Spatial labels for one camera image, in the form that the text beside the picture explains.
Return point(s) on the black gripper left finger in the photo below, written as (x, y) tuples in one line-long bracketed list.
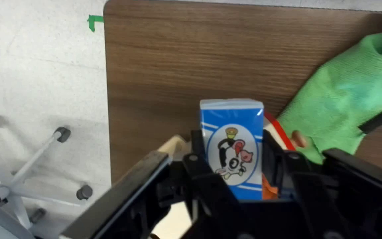
[(205, 200)]

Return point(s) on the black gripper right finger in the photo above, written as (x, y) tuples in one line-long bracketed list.
[(298, 195)]

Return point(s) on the blue white milk carton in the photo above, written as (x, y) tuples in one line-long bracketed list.
[(233, 147)]

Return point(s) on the green cloth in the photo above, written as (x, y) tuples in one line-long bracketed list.
[(345, 94)]

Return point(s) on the light grey office chair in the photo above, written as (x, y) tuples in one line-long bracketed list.
[(20, 173)]

